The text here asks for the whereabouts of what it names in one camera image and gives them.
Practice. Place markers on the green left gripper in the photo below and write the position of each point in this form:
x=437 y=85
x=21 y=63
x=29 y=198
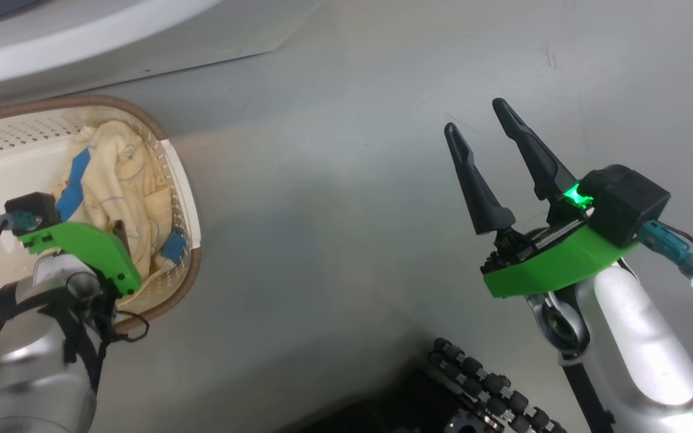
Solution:
x=91 y=243

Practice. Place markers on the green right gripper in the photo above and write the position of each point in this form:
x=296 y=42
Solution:
x=557 y=264

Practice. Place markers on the cream garment with blue stripe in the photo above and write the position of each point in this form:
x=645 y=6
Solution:
x=121 y=180

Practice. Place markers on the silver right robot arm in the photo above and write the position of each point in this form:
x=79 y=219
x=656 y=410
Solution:
x=641 y=343

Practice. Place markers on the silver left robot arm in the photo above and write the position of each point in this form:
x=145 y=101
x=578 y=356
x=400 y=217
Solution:
x=27 y=373

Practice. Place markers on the white front-load washing machine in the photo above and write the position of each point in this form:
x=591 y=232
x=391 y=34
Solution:
x=112 y=42

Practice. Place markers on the teal left camera connector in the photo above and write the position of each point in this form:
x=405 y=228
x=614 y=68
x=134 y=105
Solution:
x=18 y=222

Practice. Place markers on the teal camera connector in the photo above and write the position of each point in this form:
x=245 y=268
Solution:
x=18 y=222
x=671 y=246

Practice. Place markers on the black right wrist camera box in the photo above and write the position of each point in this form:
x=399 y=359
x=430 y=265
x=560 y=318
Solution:
x=623 y=201

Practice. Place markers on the teal right camera connector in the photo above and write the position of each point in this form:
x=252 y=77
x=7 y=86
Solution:
x=671 y=246

